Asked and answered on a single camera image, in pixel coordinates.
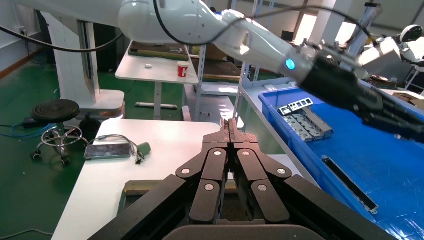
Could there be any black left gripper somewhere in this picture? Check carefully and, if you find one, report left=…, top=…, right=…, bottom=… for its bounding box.
left=299, top=56, right=424, bottom=144

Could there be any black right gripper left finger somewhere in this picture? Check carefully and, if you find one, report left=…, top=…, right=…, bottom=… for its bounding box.
left=175, top=119, right=231, bottom=224

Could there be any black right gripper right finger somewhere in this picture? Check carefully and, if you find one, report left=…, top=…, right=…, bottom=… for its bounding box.
left=230, top=118, right=293, bottom=224

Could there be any long black framed part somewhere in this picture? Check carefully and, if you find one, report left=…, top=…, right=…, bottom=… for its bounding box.
left=320, top=154, right=380, bottom=216

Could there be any open flat cardboard box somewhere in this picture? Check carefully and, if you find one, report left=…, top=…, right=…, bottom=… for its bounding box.
left=392, top=92, right=424, bottom=110

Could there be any white rounded-corner table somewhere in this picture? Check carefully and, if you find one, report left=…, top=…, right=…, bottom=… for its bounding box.
left=51, top=118, right=239, bottom=240

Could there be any blue plastic bin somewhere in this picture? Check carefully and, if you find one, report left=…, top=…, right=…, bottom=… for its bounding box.
left=257, top=86, right=424, bottom=240

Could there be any small green case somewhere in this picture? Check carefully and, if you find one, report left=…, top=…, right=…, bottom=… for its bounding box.
left=136, top=142, right=153, bottom=157

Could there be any white robot black head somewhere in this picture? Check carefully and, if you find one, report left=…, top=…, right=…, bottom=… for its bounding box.
left=357, top=24, right=424, bottom=79

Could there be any long grey metal housing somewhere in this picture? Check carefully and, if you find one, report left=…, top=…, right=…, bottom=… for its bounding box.
left=299, top=106, right=334, bottom=140

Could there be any dark smartphone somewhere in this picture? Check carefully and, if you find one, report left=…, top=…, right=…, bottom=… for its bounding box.
left=83, top=143, right=133, bottom=162

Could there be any red and white paper cup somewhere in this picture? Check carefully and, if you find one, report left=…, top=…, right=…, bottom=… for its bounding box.
left=176, top=60, right=190, bottom=79

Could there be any black round bucket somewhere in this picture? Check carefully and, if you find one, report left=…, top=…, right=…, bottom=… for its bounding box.
left=79, top=113, right=102, bottom=143

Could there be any dark tray brass rim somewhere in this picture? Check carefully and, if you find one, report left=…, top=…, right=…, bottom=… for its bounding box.
left=128, top=40, right=190, bottom=62

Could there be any black round stool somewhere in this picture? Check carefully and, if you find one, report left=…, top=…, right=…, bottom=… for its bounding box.
left=30, top=99, right=90, bottom=167

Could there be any white robot torso column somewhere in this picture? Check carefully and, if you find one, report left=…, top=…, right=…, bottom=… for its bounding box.
left=41, top=13, right=126, bottom=120

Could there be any black power adapter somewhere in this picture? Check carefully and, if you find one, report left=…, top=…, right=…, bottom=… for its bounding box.
left=22, top=116, right=41, bottom=129

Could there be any silver windowed frame part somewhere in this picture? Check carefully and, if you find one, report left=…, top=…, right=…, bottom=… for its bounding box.
left=287, top=97, right=314, bottom=112

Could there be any white pedestal desk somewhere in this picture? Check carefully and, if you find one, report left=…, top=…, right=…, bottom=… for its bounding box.
left=114, top=41, right=200, bottom=121

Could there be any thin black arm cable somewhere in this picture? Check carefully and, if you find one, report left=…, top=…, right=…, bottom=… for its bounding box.
left=152, top=0, right=379, bottom=47

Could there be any blue floor cable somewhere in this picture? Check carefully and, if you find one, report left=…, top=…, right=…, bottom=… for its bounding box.
left=0, top=122, right=51, bottom=139

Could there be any thick black cable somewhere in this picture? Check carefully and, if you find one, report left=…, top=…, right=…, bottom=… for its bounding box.
left=0, top=24, right=125, bottom=54

